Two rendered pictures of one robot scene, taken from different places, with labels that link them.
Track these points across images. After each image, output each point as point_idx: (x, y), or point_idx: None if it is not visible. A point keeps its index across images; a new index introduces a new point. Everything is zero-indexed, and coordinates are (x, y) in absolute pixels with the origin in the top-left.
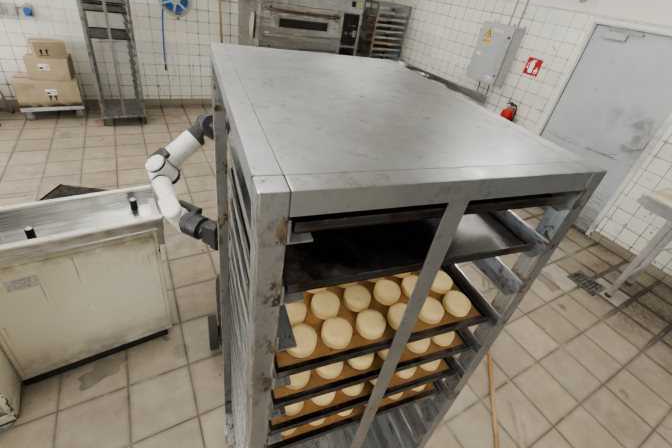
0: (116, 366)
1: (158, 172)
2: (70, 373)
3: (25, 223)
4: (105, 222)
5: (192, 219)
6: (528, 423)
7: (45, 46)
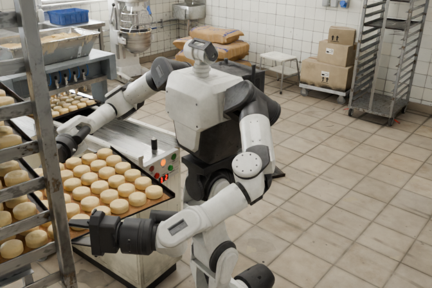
0: (97, 283)
1: (108, 99)
2: (84, 262)
3: (105, 125)
4: (126, 146)
5: (56, 137)
6: None
7: (337, 33)
